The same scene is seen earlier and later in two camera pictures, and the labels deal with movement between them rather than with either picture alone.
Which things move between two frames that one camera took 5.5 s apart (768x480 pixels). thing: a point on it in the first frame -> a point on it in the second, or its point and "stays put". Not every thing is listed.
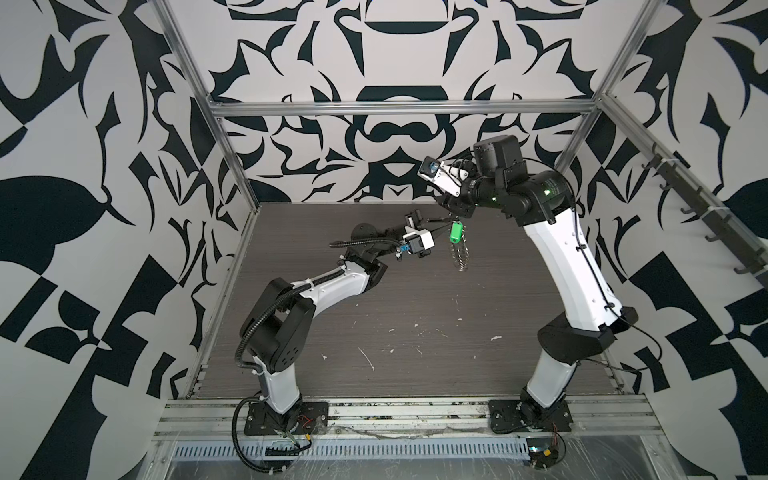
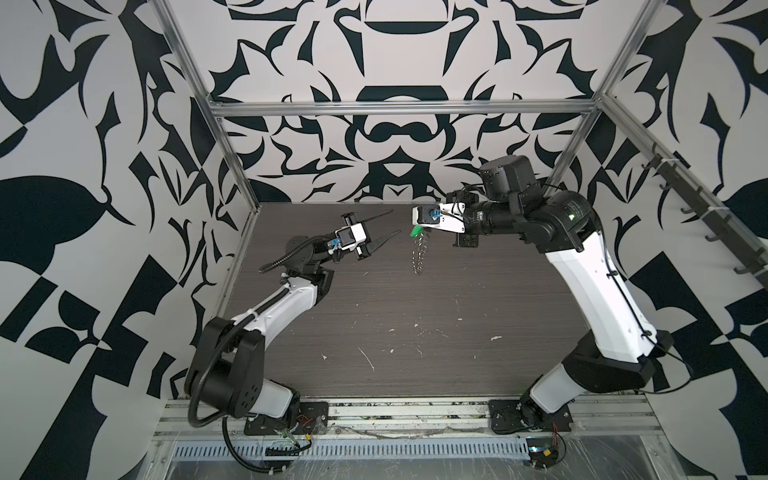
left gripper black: (430, 224) -> (369, 247)
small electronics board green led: (543, 451) stays put
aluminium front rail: (402, 419) stays put
